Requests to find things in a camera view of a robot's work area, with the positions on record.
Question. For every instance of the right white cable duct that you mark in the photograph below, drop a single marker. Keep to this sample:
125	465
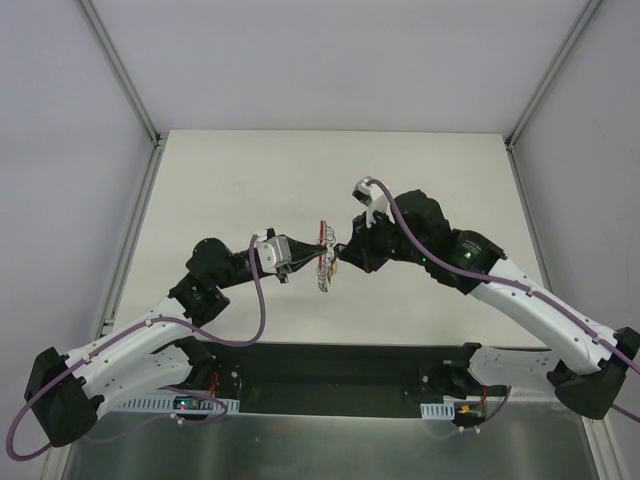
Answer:
438	411

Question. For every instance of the left white cable duct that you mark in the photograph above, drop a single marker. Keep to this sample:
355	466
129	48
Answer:
183	404

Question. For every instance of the red handled key organizer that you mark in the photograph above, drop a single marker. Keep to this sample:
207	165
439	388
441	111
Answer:
327	237

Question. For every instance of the left aluminium frame post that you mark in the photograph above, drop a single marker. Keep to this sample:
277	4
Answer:
105	43

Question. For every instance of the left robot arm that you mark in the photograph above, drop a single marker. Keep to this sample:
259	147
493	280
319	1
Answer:
69	392

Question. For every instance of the right aluminium frame post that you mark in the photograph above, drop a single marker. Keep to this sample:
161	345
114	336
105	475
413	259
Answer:
562	55

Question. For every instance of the aluminium frame post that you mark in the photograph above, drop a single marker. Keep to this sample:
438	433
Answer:
562	55
105	43

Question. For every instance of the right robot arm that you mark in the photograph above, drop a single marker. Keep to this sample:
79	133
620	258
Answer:
584	364

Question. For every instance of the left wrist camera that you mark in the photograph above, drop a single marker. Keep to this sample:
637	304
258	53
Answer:
274	252

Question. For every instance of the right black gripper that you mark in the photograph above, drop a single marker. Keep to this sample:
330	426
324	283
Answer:
361	248

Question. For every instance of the white cable duct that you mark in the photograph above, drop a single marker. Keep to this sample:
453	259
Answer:
438	411
183	404

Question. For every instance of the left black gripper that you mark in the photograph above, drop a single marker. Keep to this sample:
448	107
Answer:
283	257

